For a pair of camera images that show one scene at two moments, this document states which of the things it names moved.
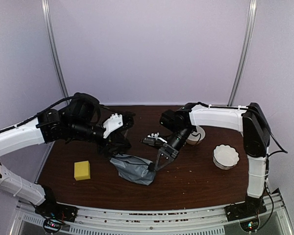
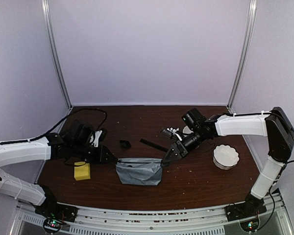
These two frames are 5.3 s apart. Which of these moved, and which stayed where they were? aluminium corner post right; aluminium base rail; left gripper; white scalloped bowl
Moved: left gripper
Stayed: white scalloped bowl; aluminium base rail; aluminium corner post right
